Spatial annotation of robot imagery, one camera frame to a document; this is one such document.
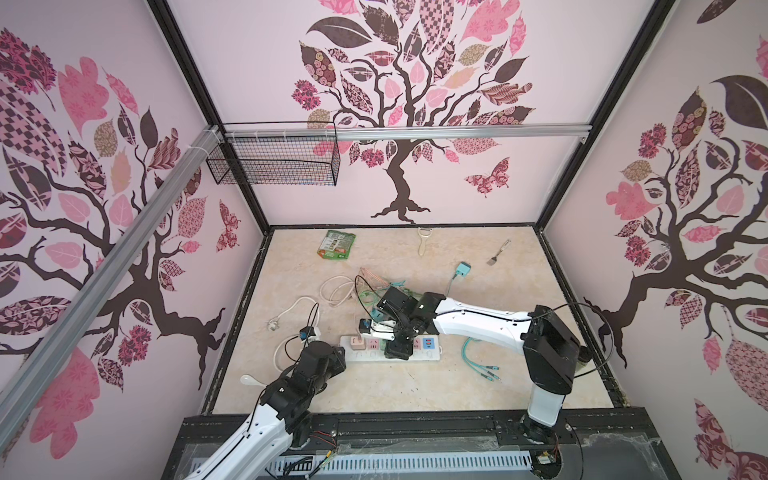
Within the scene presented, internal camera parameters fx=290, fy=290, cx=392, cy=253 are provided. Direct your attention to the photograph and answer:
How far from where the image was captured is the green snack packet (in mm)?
1128

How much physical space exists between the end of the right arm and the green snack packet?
19.0 inches

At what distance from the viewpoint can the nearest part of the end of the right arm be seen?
0.60 meters
